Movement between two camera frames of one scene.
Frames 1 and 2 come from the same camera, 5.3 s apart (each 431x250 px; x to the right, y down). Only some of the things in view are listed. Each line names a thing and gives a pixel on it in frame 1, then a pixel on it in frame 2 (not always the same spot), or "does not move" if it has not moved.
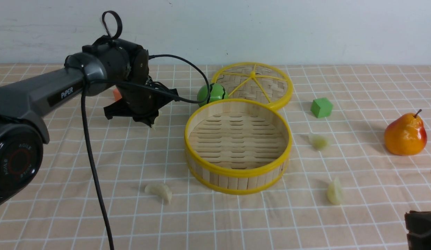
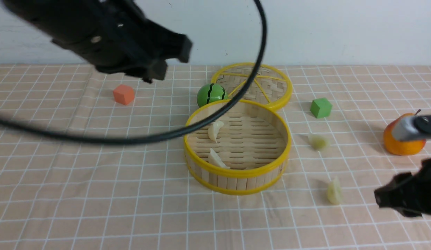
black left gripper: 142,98 → 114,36
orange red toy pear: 406,135 does not move
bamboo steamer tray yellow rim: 236,146 does not move
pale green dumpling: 319,142 does not move
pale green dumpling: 334,192 does not move
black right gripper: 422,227 → 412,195
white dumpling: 161,190 → 213,130
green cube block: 321,107 does not move
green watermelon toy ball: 217,92 does not move
